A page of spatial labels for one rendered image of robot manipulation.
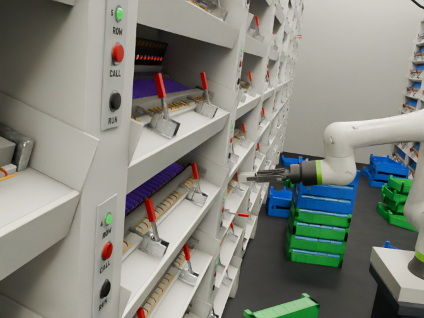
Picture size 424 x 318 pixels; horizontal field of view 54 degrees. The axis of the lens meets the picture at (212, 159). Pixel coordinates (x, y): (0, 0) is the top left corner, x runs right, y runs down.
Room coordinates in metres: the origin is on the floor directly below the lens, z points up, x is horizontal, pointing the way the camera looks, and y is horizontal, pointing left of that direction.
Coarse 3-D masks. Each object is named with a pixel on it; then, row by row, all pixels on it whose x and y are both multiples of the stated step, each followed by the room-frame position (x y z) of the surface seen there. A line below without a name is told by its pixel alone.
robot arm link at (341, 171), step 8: (320, 160) 1.50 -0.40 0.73; (328, 160) 1.46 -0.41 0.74; (336, 160) 1.44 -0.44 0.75; (344, 160) 1.43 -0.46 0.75; (352, 160) 1.44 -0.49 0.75; (320, 168) 1.46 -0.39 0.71; (328, 168) 1.45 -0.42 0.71; (336, 168) 1.44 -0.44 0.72; (344, 168) 1.43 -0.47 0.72; (352, 168) 1.44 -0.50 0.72; (320, 176) 1.46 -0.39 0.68; (328, 176) 1.45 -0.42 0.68; (336, 176) 1.44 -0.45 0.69; (344, 176) 1.43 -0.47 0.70; (352, 176) 1.44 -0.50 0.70; (320, 184) 1.48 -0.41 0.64; (328, 184) 1.47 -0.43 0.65; (336, 184) 1.46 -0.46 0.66; (344, 184) 1.45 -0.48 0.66
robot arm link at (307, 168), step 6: (306, 162) 1.50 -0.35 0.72; (312, 162) 1.49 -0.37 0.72; (300, 168) 1.49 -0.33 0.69; (306, 168) 1.47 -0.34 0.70; (312, 168) 1.47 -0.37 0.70; (300, 174) 1.48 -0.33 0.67; (306, 174) 1.47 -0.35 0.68; (312, 174) 1.46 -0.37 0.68; (300, 180) 1.49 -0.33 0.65; (306, 180) 1.47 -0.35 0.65; (312, 180) 1.46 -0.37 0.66
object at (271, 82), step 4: (268, 72) 2.24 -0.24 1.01; (268, 76) 2.24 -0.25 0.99; (268, 80) 2.38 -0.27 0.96; (272, 80) 2.40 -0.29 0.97; (276, 80) 2.39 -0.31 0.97; (268, 84) 1.80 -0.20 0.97; (272, 84) 2.40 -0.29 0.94; (276, 84) 2.39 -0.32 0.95; (264, 88) 1.80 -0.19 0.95; (268, 88) 2.18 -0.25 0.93; (272, 88) 2.28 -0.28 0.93; (264, 92) 1.80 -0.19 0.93; (268, 92) 2.02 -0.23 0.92; (272, 92) 2.31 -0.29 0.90; (264, 96) 1.89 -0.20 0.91; (268, 96) 2.15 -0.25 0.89
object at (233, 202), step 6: (234, 180) 1.70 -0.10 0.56; (228, 186) 1.61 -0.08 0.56; (240, 186) 1.66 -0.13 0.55; (246, 186) 1.69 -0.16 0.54; (228, 198) 1.48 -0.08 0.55; (234, 198) 1.50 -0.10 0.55; (240, 198) 1.53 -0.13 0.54; (228, 204) 1.42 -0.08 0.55; (234, 204) 1.44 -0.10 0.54; (234, 210) 1.39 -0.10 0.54; (228, 222) 1.27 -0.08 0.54; (222, 228) 1.12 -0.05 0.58; (222, 234) 1.12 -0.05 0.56
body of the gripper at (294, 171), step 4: (292, 164) 1.52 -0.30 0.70; (296, 164) 1.52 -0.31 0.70; (292, 168) 1.50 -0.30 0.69; (296, 168) 1.49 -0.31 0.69; (288, 172) 1.51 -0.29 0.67; (292, 172) 1.49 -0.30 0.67; (296, 172) 1.48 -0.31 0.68; (288, 176) 1.49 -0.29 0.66; (292, 176) 1.48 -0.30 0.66; (296, 176) 1.48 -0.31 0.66; (292, 180) 1.49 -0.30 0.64; (296, 180) 1.48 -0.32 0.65
